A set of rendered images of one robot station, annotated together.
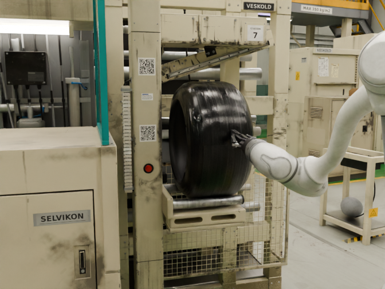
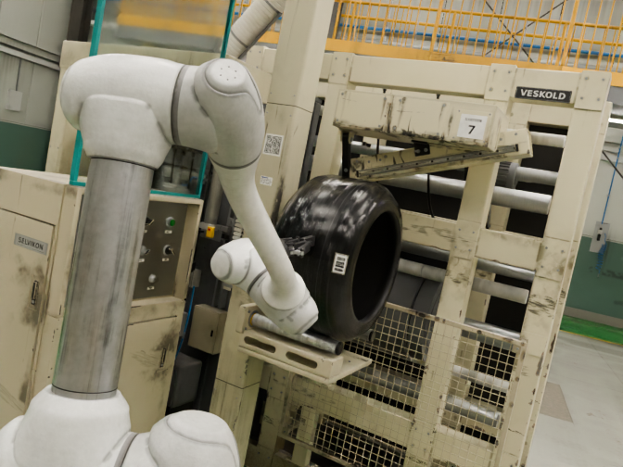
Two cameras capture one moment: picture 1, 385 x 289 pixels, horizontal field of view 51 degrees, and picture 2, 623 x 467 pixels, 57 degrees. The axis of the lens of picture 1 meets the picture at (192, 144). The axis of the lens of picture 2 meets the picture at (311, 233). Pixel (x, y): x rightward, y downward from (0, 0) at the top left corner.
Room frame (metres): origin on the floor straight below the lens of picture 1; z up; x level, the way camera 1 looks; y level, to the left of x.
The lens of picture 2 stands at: (0.37, -1.33, 1.41)
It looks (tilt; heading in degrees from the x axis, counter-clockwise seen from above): 5 degrees down; 42
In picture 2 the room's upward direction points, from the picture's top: 11 degrees clockwise
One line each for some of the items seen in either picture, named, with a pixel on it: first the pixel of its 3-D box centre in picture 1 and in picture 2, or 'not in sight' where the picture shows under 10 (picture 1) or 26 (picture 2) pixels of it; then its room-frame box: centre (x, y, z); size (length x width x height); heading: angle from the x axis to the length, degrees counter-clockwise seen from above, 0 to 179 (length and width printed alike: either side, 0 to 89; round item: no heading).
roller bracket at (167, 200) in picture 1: (162, 196); (272, 313); (1.87, 0.14, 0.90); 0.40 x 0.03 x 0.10; 15
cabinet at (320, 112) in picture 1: (337, 136); not in sight; (6.13, -2.25, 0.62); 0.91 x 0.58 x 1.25; 115
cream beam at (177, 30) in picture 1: (205, 32); (418, 121); (2.23, -0.07, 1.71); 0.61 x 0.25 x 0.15; 105
